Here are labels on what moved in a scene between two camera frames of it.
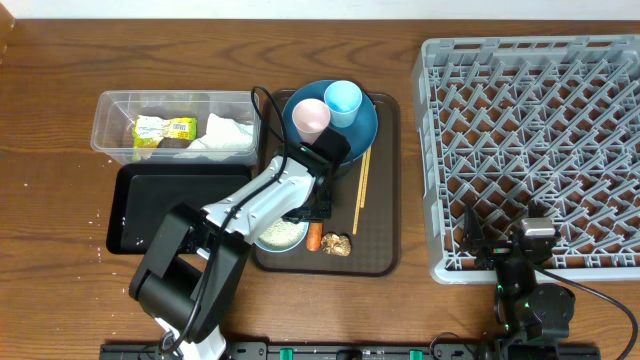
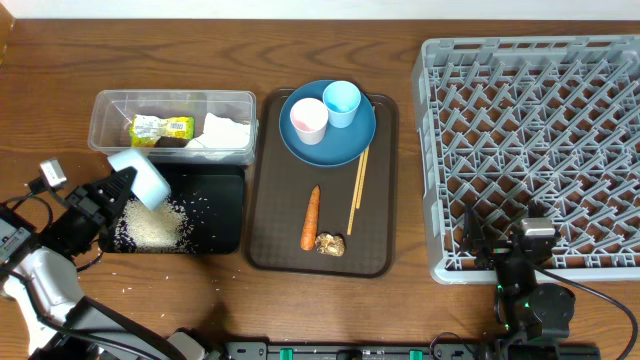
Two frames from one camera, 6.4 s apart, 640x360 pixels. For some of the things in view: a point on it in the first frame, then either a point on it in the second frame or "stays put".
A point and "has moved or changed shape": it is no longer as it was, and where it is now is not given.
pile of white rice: (282, 233) -> (144, 230)
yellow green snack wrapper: (149, 131) stays put
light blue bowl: (282, 235) -> (150, 187)
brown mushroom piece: (335, 244) has moved or changed shape
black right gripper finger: (473, 231) stays put
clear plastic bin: (176, 127) stays put
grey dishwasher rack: (547, 121) stays put
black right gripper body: (500, 249) stays put
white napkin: (225, 133) stays put
